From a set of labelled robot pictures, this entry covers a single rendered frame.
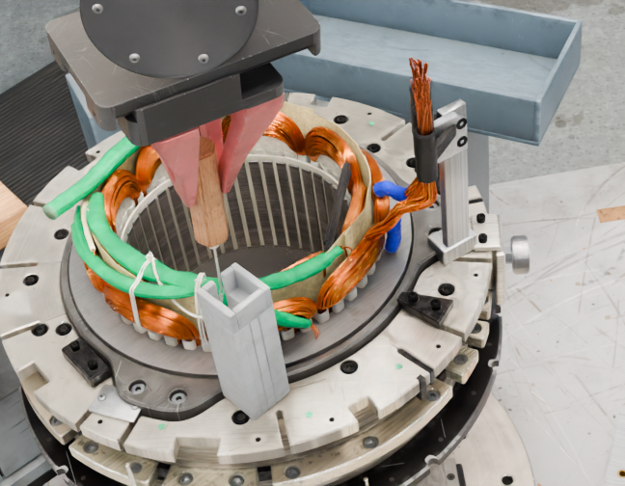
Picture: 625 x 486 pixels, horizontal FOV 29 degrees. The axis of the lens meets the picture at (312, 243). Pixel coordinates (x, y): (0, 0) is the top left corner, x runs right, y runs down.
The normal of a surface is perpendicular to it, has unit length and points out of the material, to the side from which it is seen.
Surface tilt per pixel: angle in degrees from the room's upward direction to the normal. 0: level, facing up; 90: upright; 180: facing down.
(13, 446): 90
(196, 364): 0
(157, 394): 0
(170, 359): 0
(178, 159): 116
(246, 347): 90
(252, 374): 90
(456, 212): 90
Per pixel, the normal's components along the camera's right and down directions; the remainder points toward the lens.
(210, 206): 0.48, 0.62
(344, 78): -0.43, 0.67
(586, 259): -0.11, -0.70
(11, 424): 0.65, 0.49
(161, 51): 0.11, 0.73
